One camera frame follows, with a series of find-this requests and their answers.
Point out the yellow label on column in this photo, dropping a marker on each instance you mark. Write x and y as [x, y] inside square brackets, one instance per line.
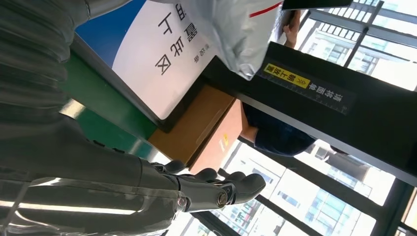
[286, 75]

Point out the green belt conveyor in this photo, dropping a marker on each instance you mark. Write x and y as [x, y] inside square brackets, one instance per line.
[104, 130]

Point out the glazed wall with dark mullions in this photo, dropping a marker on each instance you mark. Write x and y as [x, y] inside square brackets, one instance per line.
[325, 211]

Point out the brown cardboard box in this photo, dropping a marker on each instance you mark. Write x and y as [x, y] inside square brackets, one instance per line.
[195, 123]

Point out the black scanner column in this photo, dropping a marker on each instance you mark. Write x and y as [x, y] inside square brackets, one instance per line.
[358, 130]

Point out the yellow label on box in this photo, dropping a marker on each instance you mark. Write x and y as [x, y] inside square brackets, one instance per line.
[224, 140]

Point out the weighing platform with printed sign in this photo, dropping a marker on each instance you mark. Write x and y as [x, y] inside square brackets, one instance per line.
[146, 65]

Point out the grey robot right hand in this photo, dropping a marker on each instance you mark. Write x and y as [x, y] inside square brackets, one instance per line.
[81, 169]

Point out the person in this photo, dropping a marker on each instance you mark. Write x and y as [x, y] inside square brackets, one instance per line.
[280, 136]

